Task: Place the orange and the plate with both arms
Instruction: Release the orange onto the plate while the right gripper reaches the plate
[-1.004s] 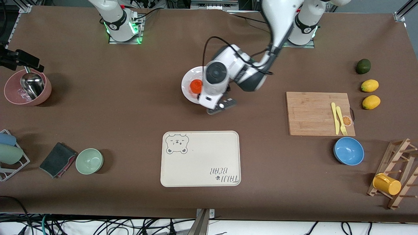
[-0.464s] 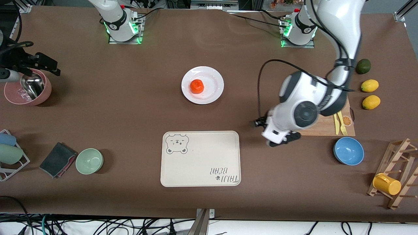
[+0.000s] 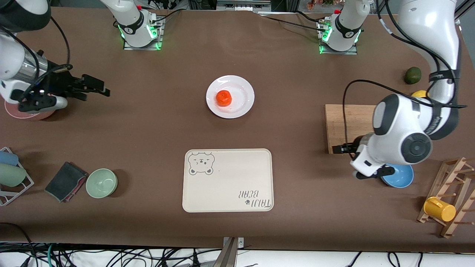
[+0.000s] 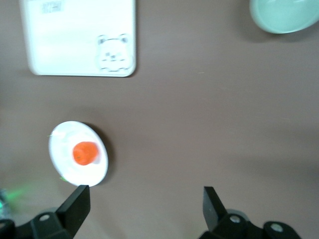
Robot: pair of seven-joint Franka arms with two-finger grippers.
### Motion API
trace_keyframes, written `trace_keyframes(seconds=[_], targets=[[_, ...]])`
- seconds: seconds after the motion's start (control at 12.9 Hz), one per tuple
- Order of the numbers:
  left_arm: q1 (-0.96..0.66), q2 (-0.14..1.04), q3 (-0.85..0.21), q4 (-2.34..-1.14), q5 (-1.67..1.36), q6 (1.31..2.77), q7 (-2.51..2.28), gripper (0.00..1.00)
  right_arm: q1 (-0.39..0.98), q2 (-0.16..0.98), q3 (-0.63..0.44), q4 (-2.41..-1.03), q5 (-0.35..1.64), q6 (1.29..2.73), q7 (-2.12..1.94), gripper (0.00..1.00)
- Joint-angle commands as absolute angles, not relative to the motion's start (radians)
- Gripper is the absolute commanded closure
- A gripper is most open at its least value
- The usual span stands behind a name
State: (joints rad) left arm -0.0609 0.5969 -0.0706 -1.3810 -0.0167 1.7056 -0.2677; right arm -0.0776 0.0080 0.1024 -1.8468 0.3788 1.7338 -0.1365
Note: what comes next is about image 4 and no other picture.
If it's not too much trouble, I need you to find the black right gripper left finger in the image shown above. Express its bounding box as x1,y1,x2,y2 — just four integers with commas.
0,184,91,239

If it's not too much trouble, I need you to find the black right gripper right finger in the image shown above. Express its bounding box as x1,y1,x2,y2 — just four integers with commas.
198,186,303,239

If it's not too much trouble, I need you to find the white round plate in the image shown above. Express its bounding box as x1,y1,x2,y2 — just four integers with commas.
48,120,110,188

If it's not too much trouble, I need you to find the orange fruit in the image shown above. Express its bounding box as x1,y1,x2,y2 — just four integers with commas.
72,141,98,166

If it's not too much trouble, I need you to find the cream bear print tray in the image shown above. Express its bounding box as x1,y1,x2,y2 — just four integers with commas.
19,0,137,77

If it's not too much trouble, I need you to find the pale green bowl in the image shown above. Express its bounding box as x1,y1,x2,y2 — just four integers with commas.
249,0,319,34

